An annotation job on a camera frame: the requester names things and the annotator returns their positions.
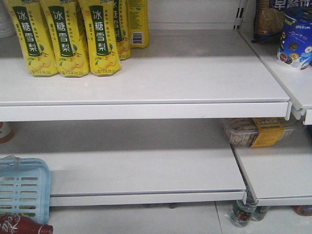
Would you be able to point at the blue white snack cup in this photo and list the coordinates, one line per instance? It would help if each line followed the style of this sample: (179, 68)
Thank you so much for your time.
(295, 50)

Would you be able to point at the boxed biscuits yellow label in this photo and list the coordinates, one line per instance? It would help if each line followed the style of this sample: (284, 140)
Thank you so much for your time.
(257, 132)

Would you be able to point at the white metal shelving unit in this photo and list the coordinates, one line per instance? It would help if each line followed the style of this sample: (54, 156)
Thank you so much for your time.
(144, 151)

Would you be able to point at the brown biscuit packet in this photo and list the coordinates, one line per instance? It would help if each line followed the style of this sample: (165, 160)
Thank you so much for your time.
(268, 21)

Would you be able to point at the yellow pear drink bottle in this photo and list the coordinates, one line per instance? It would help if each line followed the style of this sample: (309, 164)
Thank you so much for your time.
(101, 39)
(65, 22)
(34, 36)

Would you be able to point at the red Coca-Cola aluminium bottle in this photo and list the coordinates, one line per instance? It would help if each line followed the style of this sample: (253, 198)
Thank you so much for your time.
(16, 224)

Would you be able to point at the light blue plastic basket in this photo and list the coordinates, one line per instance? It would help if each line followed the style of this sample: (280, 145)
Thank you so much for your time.
(25, 185)

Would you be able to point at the clear water bottle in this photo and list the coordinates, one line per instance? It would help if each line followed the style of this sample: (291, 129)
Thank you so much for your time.
(241, 213)

